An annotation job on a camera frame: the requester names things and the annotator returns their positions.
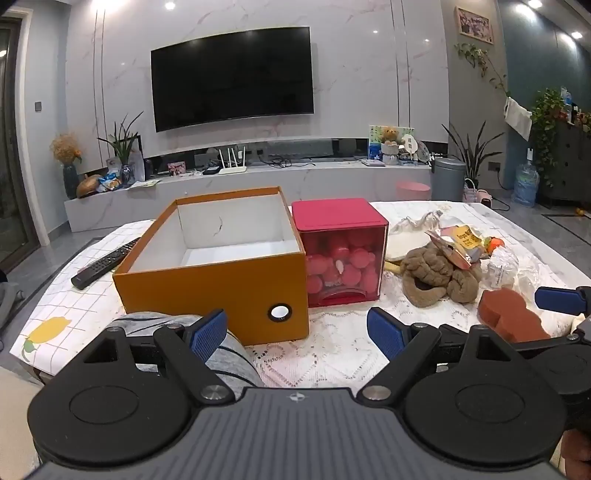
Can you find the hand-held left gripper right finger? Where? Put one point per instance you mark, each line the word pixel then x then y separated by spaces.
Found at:
pixel 385 333

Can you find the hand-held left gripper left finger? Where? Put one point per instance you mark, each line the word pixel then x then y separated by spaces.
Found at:
pixel 207 333

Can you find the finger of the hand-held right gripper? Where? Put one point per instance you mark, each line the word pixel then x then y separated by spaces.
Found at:
pixel 540 344
pixel 558 300

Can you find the grey striped cloth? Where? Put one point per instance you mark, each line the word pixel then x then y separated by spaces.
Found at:
pixel 235 364

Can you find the brown sponge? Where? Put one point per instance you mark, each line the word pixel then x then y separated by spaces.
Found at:
pixel 508 314

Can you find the orange cardboard box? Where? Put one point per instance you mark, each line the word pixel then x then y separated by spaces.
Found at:
pixel 207 281

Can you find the white plastic bag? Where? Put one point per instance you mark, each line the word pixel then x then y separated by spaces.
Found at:
pixel 505 267

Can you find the gold foil snack packet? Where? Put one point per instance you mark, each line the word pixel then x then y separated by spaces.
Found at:
pixel 459 244

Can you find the white lace tablecloth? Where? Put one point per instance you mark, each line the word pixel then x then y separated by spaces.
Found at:
pixel 332 337

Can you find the brown plush toy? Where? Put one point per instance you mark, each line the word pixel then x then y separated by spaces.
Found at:
pixel 434 277

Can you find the small orange toy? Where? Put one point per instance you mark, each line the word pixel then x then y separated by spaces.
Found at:
pixel 494 244

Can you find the red plastic storage box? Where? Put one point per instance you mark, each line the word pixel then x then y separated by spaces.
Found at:
pixel 339 258

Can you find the white round cloth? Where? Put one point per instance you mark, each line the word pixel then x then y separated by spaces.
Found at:
pixel 406 244

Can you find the clear plastic wrap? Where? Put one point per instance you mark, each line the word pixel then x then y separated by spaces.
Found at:
pixel 422 219

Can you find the blue water bottle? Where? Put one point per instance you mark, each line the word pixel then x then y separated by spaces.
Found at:
pixel 526 184

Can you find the black remote control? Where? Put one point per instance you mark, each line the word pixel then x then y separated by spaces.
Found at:
pixel 104 264

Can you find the pink heater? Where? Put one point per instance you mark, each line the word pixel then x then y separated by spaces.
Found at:
pixel 484 198

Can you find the pink handbag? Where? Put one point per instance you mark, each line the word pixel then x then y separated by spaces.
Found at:
pixel 470 194

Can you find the dark cabinet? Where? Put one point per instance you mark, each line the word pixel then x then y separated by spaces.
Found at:
pixel 572 161

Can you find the pink waste bin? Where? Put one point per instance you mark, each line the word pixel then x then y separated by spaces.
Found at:
pixel 412 191

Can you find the grey trash can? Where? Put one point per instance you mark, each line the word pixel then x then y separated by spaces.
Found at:
pixel 448 182

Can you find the small black box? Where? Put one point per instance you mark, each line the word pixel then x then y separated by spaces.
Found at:
pixel 211 170

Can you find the marble television console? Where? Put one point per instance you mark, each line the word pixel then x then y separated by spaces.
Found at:
pixel 277 184

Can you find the white router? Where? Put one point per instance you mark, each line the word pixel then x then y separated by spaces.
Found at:
pixel 232 168

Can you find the tall potted floor plant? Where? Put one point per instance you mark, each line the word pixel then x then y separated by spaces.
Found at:
pixel 473 157

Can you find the pink card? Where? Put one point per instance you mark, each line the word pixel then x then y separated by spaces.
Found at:
pixel 176 168

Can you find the green ivy plant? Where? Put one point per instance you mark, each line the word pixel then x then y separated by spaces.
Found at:
pixel 547 129

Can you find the blue snack bags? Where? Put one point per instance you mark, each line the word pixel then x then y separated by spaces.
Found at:
pixel 111 182

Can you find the white hanging bag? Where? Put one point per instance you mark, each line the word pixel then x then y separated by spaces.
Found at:
pixel 517 117

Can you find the golden brown ornament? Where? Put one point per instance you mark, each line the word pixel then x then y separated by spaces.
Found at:
pixel 87 187

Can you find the white round fan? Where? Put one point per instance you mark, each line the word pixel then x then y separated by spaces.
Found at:
pixel 410 145

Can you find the teddy bear in white pot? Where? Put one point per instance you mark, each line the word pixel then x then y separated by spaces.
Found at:
pixel 390 141

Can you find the green picture board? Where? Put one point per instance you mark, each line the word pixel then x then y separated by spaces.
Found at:
pixel 375 138

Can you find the green leafy potted plant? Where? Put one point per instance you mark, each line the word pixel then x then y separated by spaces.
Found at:
pixel 123 147

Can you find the dried flowers in vase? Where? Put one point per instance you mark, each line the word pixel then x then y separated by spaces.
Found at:
pixel 67 152

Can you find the hanging vine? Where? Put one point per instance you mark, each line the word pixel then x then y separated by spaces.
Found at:
pixel 480 57

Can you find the glass sliding door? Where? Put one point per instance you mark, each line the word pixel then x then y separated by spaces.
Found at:
pixel 14 161

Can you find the black wall television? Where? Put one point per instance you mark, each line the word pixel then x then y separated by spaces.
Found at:
pixel 231 76

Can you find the framed wall picture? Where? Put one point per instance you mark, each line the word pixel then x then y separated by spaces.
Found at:
pixel 474 25

